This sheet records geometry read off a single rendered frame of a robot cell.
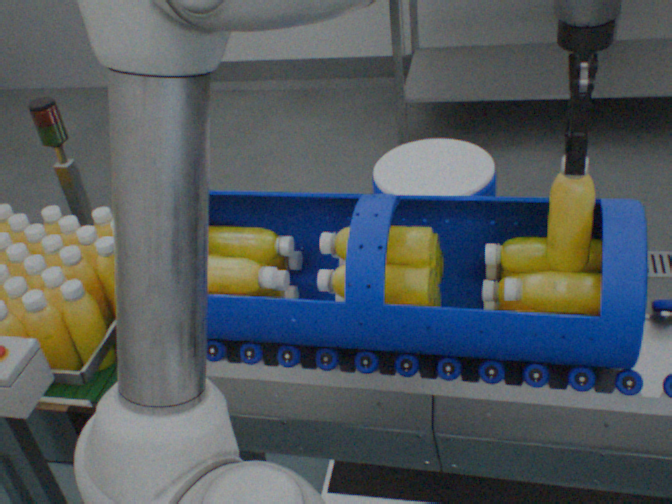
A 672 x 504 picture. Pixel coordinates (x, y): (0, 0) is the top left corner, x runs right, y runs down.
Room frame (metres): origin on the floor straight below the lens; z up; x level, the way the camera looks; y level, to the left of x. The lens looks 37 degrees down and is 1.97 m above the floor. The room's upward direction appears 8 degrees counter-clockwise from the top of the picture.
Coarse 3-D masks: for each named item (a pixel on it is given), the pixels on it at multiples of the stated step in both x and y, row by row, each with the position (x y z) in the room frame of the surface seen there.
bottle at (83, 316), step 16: (64, 304) 1.22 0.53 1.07; (80, 304) 1.21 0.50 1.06; (96, 304) 1.23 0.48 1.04; (64, 320) 1.21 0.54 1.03; (80, 320) 1.20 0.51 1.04; (96, 320) 1.21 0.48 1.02; (80, 336) 1.19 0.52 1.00; (96, 336) 1.20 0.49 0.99; (80, 352) 1.20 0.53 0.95; (112, 352) 1.22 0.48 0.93
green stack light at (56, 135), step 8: (40, 128) 1.71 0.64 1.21; (48, 128) 1.71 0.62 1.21; (56, 128) 1.72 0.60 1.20; (64, 128) 1.74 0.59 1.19; (40, 136) 1.72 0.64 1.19; (48, 136) 1.71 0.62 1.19; (56, 136) 1.71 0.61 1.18; (64, 136) 1.73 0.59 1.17; (48, 144) 1.71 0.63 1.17; (56, 144) 1.71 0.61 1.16
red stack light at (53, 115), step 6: (54, 108) 1.73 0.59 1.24; (30, 114) 1.72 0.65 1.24; (36, 114) 1.71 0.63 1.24; (42, 114) 1.71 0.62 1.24; (48, 114) 1.71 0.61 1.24; (54, 114) 1.72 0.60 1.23; (60, 114) 1.75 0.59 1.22; (36, 120) 1.71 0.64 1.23; (42, 120) 1.71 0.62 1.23; (48, 120) 1.71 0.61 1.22; (54, 120) 1.72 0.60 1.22; (36, 126) 1.71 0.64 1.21; (42, 126) 1.71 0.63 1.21; (48, 126) 1.71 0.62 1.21
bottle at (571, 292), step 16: (544, 272) 1.01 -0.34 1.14; (560, 272) 1.00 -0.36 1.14; (576, 272) 1.00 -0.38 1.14; (592, 272) 0.99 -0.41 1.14; (528, 288) 0.99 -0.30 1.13; (544, 288) 0.98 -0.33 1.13; (560, 288) 0.97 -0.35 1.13; (576, 288) 0.96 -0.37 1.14; (592, 288) 0.96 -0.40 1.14; (528, 304) 0.98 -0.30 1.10; (544, 304) 0.97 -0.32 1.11; (560, 304) 0.96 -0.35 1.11; (576, 304) 0.95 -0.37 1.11; (592, 304) 0.94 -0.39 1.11
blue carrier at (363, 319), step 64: (256, 192) 1.28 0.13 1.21; (320, 256) 1.30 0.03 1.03; (384, 256) 1.04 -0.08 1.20; (448, 256) 1.22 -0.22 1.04; (640, 256) 0.93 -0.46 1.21; (256, 320) 1.06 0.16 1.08; (320, 320) 1.03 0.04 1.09; (384, 320) 0.99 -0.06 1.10; (448, 320) 0.96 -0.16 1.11; (512, 320) 0.93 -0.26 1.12; (576, 320) 0.90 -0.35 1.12; (640, 320) 0.88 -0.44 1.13
